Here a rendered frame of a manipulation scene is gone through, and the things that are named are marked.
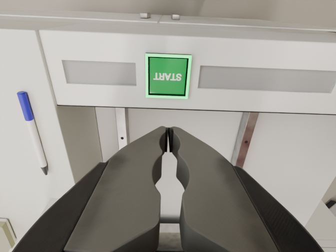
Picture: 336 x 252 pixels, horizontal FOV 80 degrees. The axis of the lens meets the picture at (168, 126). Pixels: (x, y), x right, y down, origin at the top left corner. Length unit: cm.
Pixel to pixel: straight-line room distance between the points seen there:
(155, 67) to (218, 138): 28
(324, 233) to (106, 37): 91
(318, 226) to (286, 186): 34
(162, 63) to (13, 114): 22
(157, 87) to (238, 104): 11
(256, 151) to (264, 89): 26
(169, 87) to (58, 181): 25
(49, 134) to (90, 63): 13
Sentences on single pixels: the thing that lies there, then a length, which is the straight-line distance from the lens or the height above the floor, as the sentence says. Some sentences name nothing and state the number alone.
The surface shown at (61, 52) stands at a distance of 29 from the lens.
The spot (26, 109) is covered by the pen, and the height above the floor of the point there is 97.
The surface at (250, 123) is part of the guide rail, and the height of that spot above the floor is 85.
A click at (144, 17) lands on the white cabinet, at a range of 60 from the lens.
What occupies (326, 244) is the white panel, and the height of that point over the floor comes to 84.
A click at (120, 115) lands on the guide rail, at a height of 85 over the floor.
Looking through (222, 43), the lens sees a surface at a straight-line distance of 27.
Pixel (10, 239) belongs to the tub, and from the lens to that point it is 55.
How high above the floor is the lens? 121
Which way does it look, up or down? 60 degrees down
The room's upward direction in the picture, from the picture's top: 179 degrees clockwise
